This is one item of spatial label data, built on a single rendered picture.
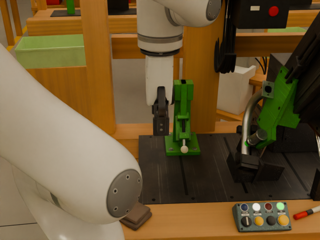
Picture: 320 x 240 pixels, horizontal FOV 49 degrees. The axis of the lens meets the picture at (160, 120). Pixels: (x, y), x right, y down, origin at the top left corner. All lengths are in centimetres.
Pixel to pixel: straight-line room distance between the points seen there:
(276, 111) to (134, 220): 54
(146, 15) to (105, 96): 85
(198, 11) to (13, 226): 213
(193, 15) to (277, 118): 64
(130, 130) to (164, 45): 94
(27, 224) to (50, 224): 186
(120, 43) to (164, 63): 82
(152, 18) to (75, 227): 37
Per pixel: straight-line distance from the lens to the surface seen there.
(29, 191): 59
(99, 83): 142
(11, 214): 259
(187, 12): 55
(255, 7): 127
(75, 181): 46
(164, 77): 64
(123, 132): 153
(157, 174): 124
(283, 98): 112
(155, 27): 62
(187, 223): 107
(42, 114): 44
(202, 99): 146
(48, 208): 61
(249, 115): 126
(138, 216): 104
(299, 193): 124
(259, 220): 105
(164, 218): 108
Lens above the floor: 165
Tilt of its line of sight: 28 degrees down
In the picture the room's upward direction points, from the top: straight up
